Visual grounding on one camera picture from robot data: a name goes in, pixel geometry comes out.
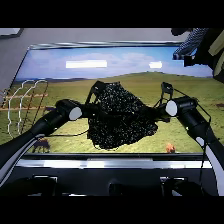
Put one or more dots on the black white-flowered garment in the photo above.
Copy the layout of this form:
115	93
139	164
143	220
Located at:
121	120

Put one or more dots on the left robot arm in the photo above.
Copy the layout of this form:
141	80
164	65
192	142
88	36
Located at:
50	121

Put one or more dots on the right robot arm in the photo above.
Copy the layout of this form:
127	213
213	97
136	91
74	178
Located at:
193	120

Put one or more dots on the checked shirt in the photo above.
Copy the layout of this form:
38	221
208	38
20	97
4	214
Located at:
191	41

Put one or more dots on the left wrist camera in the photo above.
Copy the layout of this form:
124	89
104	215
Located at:
97	86

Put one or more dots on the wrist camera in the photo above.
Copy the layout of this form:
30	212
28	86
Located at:
97	86
166	88

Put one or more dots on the silver frame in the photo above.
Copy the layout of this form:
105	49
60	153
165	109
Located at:
113	164

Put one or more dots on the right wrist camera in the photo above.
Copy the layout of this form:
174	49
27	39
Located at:
166	88

